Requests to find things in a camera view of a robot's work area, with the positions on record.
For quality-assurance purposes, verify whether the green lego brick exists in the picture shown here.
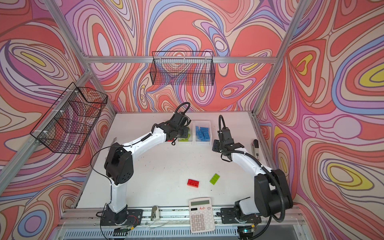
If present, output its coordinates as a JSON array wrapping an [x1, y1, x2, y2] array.
[[210, 174, 220, 185], [179, 134, 193, 142]]

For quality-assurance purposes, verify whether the blue lego brick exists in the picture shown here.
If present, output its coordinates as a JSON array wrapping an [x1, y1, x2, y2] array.
[[195, 126, 204, 141], [200, 127, 211, 142]]

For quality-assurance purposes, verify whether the red lego brick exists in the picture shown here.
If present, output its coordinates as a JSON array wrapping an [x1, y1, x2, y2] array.
[[187, 179, 200, 188]]

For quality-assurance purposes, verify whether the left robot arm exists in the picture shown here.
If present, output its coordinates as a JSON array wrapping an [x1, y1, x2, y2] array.
[[101, 102, 191, 226]]

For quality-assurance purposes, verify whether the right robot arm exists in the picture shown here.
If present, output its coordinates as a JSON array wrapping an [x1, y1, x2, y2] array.
[[212, 115, 293, 223]]

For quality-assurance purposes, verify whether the white calculator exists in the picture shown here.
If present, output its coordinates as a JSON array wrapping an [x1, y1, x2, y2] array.
[[189, 198, 216, 234]]

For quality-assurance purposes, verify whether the small silver clamp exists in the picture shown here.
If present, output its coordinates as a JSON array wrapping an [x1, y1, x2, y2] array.
[[151, 206, 160, 221]]

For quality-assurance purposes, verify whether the back wire basket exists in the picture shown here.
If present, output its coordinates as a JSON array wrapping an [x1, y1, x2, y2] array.
[[150, 51, 216, 86]]

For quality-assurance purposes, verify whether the wire basket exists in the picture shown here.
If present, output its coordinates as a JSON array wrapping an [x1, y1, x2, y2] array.
[[30, 83, 108, 155], [150, 51, 216, 86]]

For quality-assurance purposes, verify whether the left wire basket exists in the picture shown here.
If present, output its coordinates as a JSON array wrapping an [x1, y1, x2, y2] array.
[[30, 83, 108, 155]]

